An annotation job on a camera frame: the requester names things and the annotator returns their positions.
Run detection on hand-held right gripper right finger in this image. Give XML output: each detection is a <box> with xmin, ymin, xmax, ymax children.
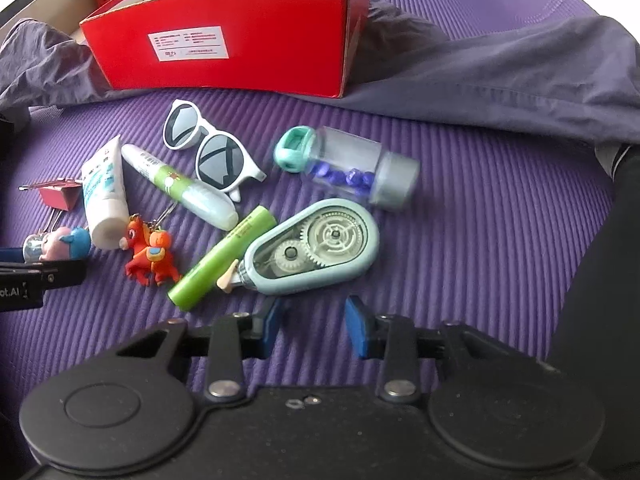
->
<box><xmin>345</xmin><ymin>295</ymin><xmax>521</xmax><ymax>405</ymax></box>

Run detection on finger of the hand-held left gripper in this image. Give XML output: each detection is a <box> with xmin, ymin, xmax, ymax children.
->
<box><xmin>0</xmin><ymin>246</ymin><xmax>87</xmax><ymax>291</ymax></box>

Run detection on pink blue toy keychain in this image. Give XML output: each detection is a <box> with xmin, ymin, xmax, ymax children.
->
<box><xmin>22</xmin><ymin>226</ymin><xmax>93</xmax><ymax>263</ymax></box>

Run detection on green cylindrical tube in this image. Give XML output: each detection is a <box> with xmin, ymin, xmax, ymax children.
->
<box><xmin>167</xmin><ymin>205</ymin><xmax>277</xmax><ymax>310</ymax></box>

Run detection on grey purple cloth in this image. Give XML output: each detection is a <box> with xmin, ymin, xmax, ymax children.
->
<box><xmin>0</xmin><ymin>17</ymin><xmax>108</xmax><ymax>111</ymax></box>
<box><xmin>350</xmin><ymin>0</ymin><xmax>640</xmax><ymax>148</ymax></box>

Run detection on red orange horse keychain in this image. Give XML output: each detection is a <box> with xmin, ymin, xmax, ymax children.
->
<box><xmin>119</xmin><ymin>200</ymin><xmax>182</xmax><ymax>287</ymax></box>

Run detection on red cardboard box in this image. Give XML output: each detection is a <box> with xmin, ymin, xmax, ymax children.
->
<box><xmin>79</xmin><ymin>0</ymin><xmax>373</xmax><ymax>100</ymax></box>

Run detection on white round sunglasses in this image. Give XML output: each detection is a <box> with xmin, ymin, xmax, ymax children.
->
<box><xmin>162</xmin><ymin>100</ymin><xmax>268</xmax><ymax>203</ymax></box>

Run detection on light blue correction tape dispenser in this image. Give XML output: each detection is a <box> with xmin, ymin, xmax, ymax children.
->
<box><xmin>219</xmin><ymin>198</ymin><xmax>381</xmax><ymax>296</ymax></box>

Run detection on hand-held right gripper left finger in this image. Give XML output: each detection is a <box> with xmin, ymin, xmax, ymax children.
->
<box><xmin>116</xmin><ymin>297</ymin><xmax>287</xmax><ymax>405</ymax></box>

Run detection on clear bottle with blue beads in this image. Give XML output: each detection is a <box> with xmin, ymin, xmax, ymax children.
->
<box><xmin>302</xmin><ymin>127</ymin><xmax>421</xmax><ymax>212</ymax></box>

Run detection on white green glue pen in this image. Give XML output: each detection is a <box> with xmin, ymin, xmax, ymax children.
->
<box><xmin>121</xmin><ymin>143</ymin><xmax>240</xmax><ymax>232</ymax></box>

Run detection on purple ribbed mat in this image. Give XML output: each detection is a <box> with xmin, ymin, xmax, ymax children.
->
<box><xmin>0</xmin><ymin>0</ymin><xmax>640</xmax><ymax>466</ymax></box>

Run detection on white cream tube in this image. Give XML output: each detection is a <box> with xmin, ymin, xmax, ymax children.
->
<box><xmin>81</xmin><ymin>135</ymin><xmax>132</xmax><ymax>252</ymax></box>

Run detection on red binder clip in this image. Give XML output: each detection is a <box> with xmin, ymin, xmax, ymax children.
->
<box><xmin>19</xmin><ymin>176</ymin><xmax>83</xmax><ymax>233</ymax></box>

